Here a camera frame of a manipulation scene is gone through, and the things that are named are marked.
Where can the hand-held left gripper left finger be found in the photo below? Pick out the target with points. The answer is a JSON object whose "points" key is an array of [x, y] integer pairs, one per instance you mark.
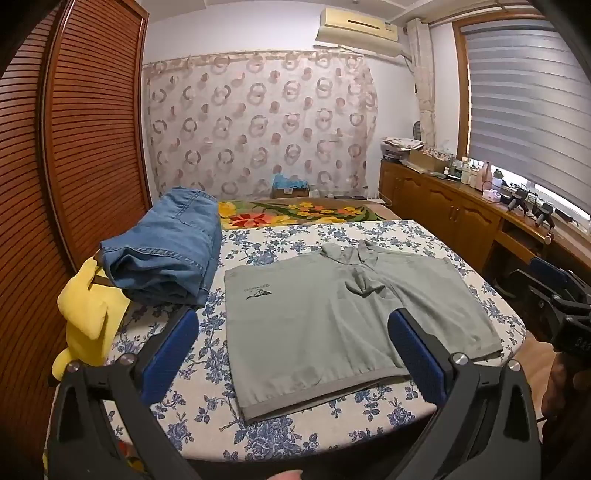
{"points": [[168, 355]]}

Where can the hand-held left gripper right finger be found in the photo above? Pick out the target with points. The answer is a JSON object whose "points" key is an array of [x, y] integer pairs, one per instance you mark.
{"points": [[415, 360]]}

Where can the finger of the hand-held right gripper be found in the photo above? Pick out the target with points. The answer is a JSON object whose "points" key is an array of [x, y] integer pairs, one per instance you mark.
{"points": [[531, 295], [549, 271]]}

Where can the grey shorts pants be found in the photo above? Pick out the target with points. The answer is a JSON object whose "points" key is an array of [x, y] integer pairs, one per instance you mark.
{"points": [[323, 332]]}

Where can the person's right hand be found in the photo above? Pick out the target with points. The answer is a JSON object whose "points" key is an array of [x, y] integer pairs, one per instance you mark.
{"points": [[561, 383]]}

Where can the person's left hand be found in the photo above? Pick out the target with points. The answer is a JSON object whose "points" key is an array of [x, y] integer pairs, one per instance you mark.
{"points": [[286, 475]]}

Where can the black handheld device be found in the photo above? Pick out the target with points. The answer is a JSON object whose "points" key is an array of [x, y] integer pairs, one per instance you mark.
{"points": [[518, 198], [544, 214]]}

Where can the yellow garment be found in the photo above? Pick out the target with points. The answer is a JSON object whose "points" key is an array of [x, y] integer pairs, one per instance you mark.
{"points": [[90, 314]]}

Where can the pink container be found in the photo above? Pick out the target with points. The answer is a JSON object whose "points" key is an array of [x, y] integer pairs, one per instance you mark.
{"points": [[491, 194]]}

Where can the green lid jar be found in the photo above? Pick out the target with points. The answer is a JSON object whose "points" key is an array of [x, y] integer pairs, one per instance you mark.
{"points": [[497, 180]]}

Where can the folded blue jeans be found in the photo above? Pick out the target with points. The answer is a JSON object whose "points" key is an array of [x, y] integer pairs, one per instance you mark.
{"points": [[171, 244]]}

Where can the pink bottle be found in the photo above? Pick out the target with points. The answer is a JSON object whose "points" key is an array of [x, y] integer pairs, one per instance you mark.
{"points": [[485, 174]]}

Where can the wooden sideboard cabinet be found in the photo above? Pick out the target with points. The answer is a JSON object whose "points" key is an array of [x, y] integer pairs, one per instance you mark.
{"points": [[443, 207]]}

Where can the row of toiletry bottles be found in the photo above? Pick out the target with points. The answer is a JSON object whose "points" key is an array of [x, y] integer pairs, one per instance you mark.
{"points": [[466, 171]]}

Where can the blue floral bed sheet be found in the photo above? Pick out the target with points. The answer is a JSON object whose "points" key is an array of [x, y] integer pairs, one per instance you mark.
{"points": [[258, 249]]}

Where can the open cardboard box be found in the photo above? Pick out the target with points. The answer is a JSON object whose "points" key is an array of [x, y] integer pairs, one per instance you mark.
{"points": [[427, 160]]}

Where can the grey window blind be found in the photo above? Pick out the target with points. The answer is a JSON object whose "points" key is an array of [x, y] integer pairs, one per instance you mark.
{"points": [[521, 106]]}

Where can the colourful flower blanket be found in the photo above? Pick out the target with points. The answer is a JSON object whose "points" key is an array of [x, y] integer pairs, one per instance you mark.
{"points": [[277, 214]]}

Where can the small black fan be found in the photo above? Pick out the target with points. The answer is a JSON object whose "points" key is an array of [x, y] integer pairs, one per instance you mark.
{"points": [[417, 129]]}

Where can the patterned cloth stack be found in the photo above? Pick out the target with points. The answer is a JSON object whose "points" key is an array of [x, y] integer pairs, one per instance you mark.
{"points": [[401, 142]]}

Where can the small cardboard box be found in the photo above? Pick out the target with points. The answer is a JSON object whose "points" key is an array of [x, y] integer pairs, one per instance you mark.
{"points": [[291, 193]]}

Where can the box with blue cloth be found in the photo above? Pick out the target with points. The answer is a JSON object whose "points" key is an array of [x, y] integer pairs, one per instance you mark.
{"points": [[290, 181]]}

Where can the beige tied curtain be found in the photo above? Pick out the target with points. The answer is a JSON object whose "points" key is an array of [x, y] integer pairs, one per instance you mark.
{"points": [[425, 92]]}

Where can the wooden louvred wardrobe door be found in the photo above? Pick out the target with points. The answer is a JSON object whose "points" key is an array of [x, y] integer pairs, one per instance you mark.
{"points": [[92, 138]]}

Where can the white air conditioner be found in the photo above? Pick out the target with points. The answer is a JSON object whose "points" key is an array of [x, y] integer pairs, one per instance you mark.
{"points": [[355, 27]]}

